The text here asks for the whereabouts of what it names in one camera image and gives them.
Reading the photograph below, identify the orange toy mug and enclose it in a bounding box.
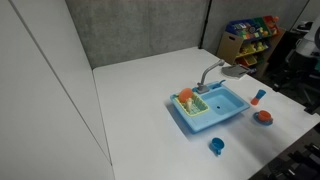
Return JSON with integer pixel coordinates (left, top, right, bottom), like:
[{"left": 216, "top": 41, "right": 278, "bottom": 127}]
[{"left": 258, "top": 110, "right": 273, "bottom": 123}]

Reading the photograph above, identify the orange toy plate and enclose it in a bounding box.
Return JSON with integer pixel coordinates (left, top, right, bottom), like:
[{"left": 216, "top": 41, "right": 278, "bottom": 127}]
[{"left": 178, "top": 87, "right": 194, "bottom": 104}]

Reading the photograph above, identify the cream toy dish item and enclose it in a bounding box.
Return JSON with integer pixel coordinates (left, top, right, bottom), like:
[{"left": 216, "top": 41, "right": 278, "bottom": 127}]
[{"left": 185, "top": 97, "right": 194, "bottom": 112}]

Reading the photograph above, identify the grey toy faucet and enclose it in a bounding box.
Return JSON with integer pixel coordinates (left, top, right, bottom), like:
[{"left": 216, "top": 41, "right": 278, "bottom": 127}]
[{"left": 195, "top": 59, "right": 226, "bottom": 94}]

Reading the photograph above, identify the blue toy sink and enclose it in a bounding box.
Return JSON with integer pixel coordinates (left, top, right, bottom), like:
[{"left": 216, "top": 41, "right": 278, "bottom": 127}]
[{"left": 169, "top": 80, "right": 251, "bottom": 134}]

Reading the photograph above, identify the blue toy mug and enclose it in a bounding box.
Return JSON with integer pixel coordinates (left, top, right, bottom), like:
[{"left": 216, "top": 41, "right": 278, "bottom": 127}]
[{"left": 209, "top": 137, "right": 225, "bottom": 157}]

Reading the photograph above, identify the blue toy saucer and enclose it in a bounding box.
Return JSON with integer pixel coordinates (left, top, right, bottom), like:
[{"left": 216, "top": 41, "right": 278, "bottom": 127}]
[{"left": 252, "top": 111, "right": 274, "bottom": 127}]

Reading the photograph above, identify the toy storage shelf with bins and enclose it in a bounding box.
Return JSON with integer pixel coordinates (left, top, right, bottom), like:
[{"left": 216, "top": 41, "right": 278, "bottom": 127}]
[{"left": 216, "top": 15, "right": 287, "bottom": 79}]

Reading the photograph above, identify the yellow-green dish rack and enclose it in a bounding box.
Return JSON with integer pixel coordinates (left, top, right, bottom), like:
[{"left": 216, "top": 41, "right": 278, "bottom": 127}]
[{"left": 175, "top": 94, "right": 210, "bottom": 117}]

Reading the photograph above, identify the black stand pole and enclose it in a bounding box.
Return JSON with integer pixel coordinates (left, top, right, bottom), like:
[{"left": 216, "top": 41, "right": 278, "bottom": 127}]
[{"left": 198, "top": 0, "right": 212, "bottom": 50}]

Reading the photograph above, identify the blue and orange tumbler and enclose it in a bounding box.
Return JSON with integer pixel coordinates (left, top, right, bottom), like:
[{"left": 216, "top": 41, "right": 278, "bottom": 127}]
[{"left": 250, "top": 88, "right": 267, "bottom": 107}]

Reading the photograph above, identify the black equipment beside table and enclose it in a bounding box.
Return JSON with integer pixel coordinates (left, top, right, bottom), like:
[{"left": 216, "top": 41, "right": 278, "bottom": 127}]
[{"left": 249, "top": 123, "right": 320, "bottom": 180}]

